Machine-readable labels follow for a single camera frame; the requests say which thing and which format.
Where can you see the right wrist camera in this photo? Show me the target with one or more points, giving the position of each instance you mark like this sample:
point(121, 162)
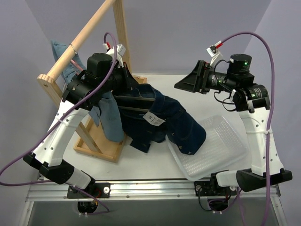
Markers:
point(214, 52)

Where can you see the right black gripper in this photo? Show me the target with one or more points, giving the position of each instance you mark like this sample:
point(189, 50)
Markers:
point(203, 76)

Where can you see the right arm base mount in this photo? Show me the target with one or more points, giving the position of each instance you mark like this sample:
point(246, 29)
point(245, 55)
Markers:
point(212, 198)

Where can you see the white plastic basket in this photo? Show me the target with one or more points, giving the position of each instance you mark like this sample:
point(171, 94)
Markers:
point(223, 147)

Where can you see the aluminium rail frame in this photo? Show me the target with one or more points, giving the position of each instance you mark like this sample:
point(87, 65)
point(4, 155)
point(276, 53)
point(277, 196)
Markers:
point(147, 189)

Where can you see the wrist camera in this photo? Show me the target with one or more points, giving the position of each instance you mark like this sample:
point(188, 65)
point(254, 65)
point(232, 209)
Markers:
point(120, 50)
point(214, 52)

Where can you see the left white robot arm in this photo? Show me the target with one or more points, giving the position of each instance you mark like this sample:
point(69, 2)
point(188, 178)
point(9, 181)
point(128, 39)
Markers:
point(105, 73)

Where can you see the grey metal hanger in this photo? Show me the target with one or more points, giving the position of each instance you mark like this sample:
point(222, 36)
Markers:
point(131, 103)

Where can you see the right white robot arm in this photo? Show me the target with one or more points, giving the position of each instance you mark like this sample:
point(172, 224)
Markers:
point(253, 104)

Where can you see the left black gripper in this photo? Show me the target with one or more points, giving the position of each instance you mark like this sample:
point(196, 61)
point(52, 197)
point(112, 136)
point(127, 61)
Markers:
point(127, 76)

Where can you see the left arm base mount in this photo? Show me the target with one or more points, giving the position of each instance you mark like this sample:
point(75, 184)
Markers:
point(95, 191)

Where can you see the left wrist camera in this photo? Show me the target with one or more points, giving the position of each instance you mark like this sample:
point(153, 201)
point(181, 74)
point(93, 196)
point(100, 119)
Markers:
point(120, 50)

